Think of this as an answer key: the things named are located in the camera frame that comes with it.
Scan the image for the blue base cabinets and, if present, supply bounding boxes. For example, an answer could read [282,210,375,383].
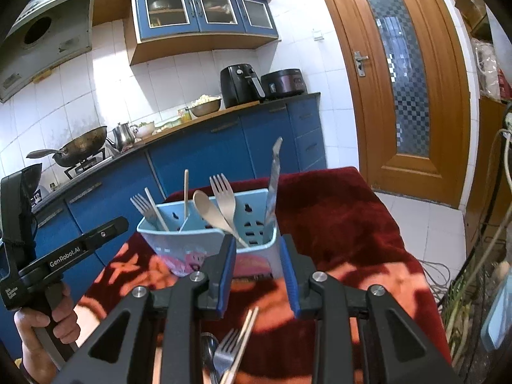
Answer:
[24,96,327,285]

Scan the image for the stainless steel spoon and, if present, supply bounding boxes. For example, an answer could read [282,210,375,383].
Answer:
[199,333,220,384]

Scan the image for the black wok with handle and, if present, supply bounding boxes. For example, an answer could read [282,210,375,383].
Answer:
[26,126,108,168]

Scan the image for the red and pink floral blanket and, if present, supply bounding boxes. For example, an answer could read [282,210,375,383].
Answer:
[78,166,453,384]

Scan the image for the pale wooden spoon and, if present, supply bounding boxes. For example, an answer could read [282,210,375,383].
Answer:
[193,190,249,247]

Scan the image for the stainless steel fork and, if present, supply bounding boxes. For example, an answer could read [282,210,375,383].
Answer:
[213,329,241,384]
[130,194,159,231]

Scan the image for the gas stove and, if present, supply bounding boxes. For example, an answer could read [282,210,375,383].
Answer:
[64,148,117,180]

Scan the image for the light blue plastic utensil holder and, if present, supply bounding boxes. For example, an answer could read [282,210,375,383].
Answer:
[137,188,279,280]

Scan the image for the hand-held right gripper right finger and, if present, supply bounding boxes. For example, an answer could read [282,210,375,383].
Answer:
[279,234,460,384]

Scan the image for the steel bowl of popcorn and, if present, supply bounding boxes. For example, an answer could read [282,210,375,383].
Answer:
[188,94,223,118]

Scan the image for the steel kettle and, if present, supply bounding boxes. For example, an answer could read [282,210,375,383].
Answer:
[112,122,139,148]

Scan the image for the silver table knife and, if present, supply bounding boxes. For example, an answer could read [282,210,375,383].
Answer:
[263,137,284,229]

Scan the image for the silver door handle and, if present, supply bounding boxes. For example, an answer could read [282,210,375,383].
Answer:
[353,51,369,78]

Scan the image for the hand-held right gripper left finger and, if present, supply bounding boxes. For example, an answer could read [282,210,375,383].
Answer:
[60,234,237,384]

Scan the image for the bundle of cables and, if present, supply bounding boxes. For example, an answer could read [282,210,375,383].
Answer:
[420,104,512,371]

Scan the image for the person's left hand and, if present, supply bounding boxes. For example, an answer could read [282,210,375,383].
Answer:
[14,283,81,369]

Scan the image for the dark kitchen countertop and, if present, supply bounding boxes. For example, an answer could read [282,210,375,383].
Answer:
[30,92,322,213]

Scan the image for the light blue plastic item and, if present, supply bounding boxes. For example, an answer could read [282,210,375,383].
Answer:
[480,286,512,353]

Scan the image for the wooden shelf unit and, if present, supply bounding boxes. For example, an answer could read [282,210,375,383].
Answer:
[444,0,512,249]

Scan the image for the grey range hood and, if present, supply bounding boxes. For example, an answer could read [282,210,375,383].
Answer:
[0,0,95,103]

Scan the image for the wooden door with glass panel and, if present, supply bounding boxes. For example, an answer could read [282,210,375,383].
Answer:
[310,0,471,209]

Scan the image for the pale wooden fork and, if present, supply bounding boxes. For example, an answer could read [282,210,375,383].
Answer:
[210,174,237,233]

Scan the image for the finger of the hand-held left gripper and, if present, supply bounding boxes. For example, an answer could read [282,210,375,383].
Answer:
[82,216,130,253]
[60,234,237,384]

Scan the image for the pink and white bag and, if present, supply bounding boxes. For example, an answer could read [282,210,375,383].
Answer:
[471,38,512,101]

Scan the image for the blue glass-door wall cabinet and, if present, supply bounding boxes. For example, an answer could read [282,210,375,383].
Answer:
[124,0,280,66]

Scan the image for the black air fryer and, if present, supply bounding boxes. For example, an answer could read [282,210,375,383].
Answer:
[220,65,266,109]

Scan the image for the person's left forearm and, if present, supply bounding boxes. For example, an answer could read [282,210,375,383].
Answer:
[21,354,61,384]

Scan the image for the dark rice cooker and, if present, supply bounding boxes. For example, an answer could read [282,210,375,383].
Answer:
[261,69,308,99]

